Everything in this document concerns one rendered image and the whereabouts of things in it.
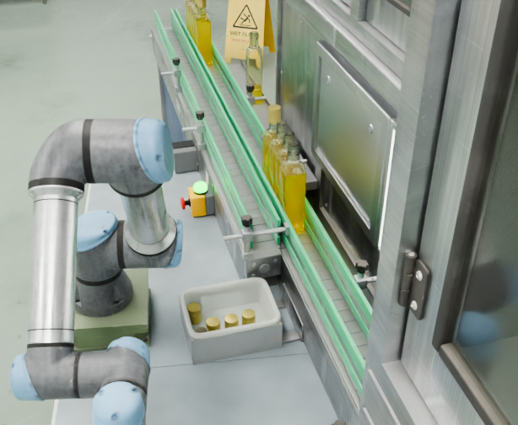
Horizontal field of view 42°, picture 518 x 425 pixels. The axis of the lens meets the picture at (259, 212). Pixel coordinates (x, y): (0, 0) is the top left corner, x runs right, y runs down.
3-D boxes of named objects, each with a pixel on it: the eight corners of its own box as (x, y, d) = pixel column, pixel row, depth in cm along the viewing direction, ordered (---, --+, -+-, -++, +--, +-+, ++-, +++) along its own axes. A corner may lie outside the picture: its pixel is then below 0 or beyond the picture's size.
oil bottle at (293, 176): (304, 233, 182) (307, 164, 170) (284, 236, 181) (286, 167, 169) (297, 221, 187) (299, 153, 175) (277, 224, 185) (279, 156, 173)
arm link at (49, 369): (18, 109, 117) (2, 403, 105) (83, 108, 117) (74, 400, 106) (35, 133, 128) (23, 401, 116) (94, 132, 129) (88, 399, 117)
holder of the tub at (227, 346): (303, 343, 166) (304, 320, 162) (192, 365, 161) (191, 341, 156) (283, 298, 180) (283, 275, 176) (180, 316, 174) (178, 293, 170)
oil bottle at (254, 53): (261, 104, 247) (261, 34, 232) (246, 104, 247) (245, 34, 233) (261, 98, 252) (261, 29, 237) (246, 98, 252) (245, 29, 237)
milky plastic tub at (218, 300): (283, 346, 165) (283, 320, 160) (191, 364, 160) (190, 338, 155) (263, 300, 179) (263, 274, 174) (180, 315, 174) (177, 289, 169)
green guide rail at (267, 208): (280, 244, 177) (280, 219, 173) (276, 244, 177) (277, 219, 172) (173, 25, 316) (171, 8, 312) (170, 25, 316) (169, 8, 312)
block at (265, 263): (282, 276, 177) (283, 255, 173) (246, 282, 175) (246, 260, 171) (277, 267, 180) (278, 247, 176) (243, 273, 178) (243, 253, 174)
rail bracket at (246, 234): (289, 254, 174) (290, 213, 167) (225, 264, 170) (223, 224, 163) (286, 247, 176) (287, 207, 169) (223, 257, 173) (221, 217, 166)
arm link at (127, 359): (83, 334, 115) (73, 384, 105) (150, 331, 115) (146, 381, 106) (89, 366, 119) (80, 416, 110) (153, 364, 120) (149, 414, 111)
